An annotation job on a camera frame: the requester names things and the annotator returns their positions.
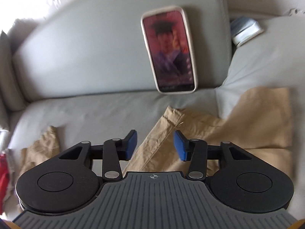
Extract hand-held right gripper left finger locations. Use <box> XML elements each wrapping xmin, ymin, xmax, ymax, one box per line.
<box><xmin>58</xmin><ymin>129</ymin><xmax>138</xmax><ymax>180</ymax></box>

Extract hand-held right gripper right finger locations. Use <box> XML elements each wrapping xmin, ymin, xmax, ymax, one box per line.
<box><xmin>173</xmin><ymin>130</ymin><xmax>253</xmax><ymax>180</ymax></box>

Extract khaki pants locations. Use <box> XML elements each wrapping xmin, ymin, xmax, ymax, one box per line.
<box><xmin>124</xmin><ymin>87</ymin><xmax>295</xmax><ymax>174</ymax></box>

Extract crumpled khaki garment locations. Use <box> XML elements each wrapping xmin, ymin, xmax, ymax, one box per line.
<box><xmin>5</xmin><ymin>125</ymin><xmax>61</xmax><ymax>201</ymax></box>

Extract grey fabric sofa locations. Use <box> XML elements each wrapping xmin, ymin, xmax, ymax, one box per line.
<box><xmin>0</xmin><ymin>0</ymin><xmax>305</xmax><ymax>220</ymax></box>

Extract smartphone in white case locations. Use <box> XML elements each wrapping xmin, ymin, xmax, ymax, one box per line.
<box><xmin>140</xmin><ymin>5</ymin><xmax>199</xmax><ymax>93</ymax></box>

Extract grey sofa side cushion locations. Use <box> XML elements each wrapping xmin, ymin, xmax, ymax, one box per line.
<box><xmin>216</xmin><ymin>15</ymin><xmax>305</xmax><ymax>177</ymax></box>

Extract red garment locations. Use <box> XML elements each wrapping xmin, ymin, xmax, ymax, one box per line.
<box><xmin>0</xmin><ymin>154</ymin><xmax>11</xmax><ymax>198</ymax></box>

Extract large grey cushion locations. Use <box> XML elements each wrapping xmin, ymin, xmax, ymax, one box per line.
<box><xmin>0</xmin><ymin>30</ymin><xmax>24</xmax><ymax>112</ymax></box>

